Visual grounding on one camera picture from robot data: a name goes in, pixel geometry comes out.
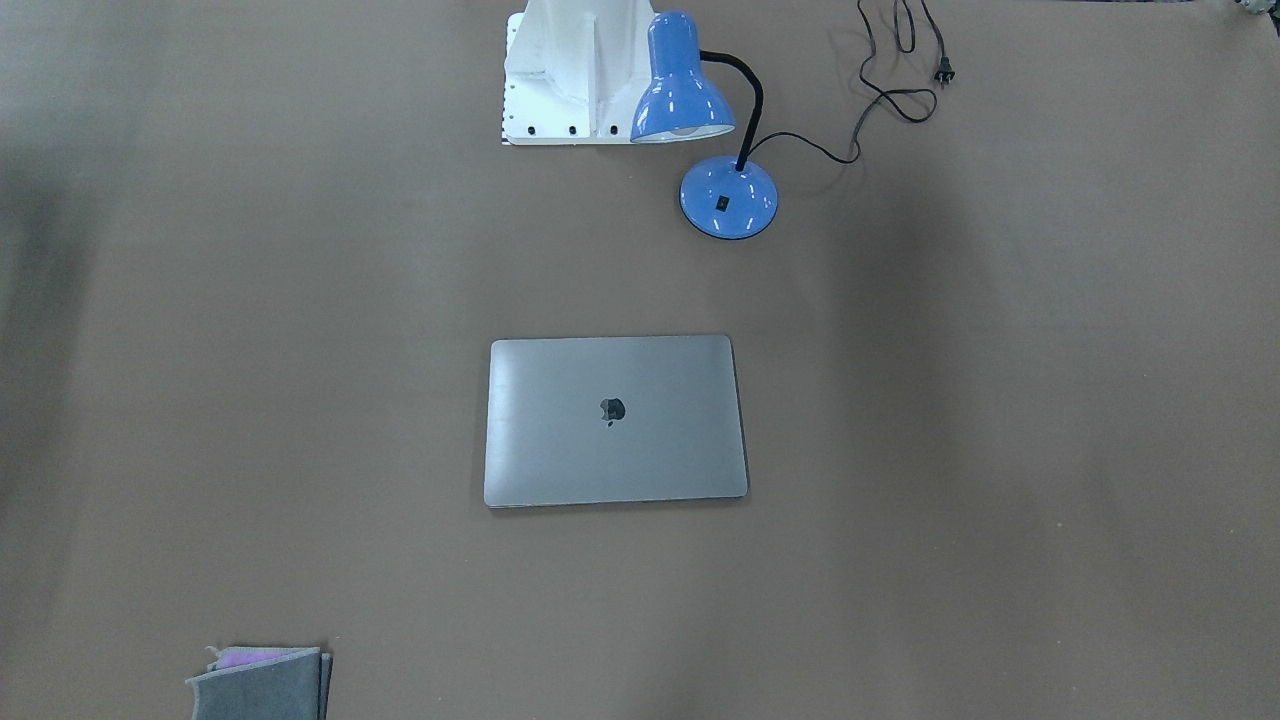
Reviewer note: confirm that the grey laptop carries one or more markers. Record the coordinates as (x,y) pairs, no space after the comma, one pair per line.
(579,421)

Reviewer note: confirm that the blue desk lamp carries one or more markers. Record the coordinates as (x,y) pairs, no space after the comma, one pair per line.
(727,197)

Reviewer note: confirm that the folded grey cloth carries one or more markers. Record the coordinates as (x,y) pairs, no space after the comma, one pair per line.
(263,683)

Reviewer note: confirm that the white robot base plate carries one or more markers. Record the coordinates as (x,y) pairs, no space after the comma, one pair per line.
(575,71)

